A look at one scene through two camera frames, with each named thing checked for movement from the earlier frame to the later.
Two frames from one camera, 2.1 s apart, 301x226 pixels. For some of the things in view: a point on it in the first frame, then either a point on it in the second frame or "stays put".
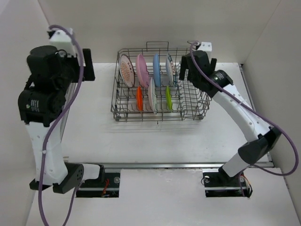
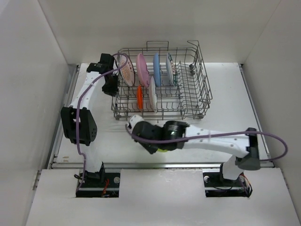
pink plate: [141, 71] stays put
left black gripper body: [72, 72] to [110, 86]
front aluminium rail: [165, 165] stays put
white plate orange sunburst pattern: [127, 71] stays put
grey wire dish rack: [147, 86] stays put
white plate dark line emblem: [152, 95] stays put
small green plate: [168, 97] to [159, 149]
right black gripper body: [194, 79] to [151, 147]
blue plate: [156, 70] stays put
